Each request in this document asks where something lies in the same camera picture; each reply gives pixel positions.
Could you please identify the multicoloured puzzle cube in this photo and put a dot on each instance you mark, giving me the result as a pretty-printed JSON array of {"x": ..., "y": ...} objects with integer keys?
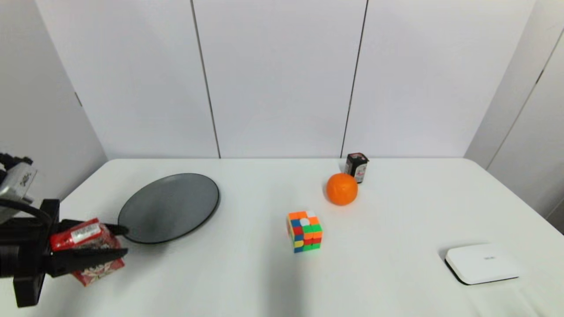
[{"x": 305, "y": 231}]

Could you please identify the red milk carton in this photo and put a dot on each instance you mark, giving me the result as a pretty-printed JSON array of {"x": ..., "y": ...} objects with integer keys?
[{"x": 81, "y": 234}]

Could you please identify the black drink carton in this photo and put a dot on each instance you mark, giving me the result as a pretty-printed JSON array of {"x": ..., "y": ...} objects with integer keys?
[{"x": 357, "y": 165}]

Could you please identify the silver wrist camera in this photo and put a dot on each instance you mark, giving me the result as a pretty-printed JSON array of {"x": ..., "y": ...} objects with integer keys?
[{"x": 17, "y": 182}]

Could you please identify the dark grey round plate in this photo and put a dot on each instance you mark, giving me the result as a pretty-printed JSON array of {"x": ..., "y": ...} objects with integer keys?
[{"x": 172, "y": 204}]

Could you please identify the orange fruit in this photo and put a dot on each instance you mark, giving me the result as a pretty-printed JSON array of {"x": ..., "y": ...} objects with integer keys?
[{"x": 341, "y": 189}]

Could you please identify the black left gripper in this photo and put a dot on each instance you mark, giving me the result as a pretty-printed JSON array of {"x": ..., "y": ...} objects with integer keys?
[{"x": 31, "y": 259}]

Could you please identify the flat white device box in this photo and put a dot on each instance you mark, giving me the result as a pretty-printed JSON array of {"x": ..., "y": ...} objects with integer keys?
[{"x": 481, "y": 263}]

